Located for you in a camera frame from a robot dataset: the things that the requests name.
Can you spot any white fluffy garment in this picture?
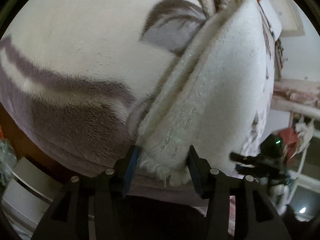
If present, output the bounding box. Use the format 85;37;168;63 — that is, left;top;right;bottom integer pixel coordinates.
137;0;274;186

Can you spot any red cloth on sill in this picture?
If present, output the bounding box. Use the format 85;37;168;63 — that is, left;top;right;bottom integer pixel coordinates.
278;127;299;166

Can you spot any white plush toy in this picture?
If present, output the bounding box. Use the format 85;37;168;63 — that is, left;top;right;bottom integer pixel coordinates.
295;117;315;153

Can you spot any pink floral curtain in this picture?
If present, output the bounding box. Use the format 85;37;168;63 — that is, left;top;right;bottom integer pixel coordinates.
271;79;320;121

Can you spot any floral plush bed blanket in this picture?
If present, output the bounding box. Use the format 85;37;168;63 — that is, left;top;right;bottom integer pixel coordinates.
1;0;281;206

